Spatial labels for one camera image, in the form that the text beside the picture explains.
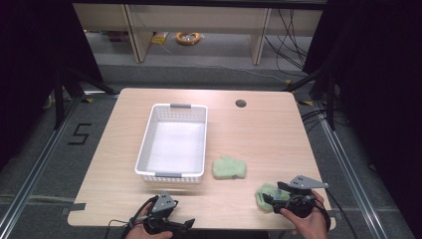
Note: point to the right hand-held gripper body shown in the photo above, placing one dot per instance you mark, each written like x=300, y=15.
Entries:
x=300, y=199

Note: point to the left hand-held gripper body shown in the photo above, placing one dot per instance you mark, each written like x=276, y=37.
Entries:
x=163, y=203

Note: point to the person's right hand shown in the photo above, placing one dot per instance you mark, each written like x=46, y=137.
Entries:
x=307, y=225

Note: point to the person's left hand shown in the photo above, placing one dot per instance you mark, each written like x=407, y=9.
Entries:
x=142, y=234

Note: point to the green sponge on table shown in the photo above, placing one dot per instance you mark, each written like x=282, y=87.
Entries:
x=229, y=168

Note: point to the white plastic basket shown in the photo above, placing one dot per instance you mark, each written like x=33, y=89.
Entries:
x=174, y=146

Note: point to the black metal stand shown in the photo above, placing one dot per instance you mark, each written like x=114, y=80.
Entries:
x=329, y=99
x=59, y=99

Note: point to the black curtain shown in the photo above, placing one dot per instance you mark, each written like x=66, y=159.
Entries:
x=33, y=66
x=381, y=83

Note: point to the yellow packet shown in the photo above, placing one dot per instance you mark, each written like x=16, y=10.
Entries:
x=160, y=38

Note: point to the beige wooden shelf unit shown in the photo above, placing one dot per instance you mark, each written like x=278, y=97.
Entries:
x=199, y=16

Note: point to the metal floor rail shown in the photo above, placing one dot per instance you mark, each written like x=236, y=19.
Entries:
x=36, y=166
x=351, y=172

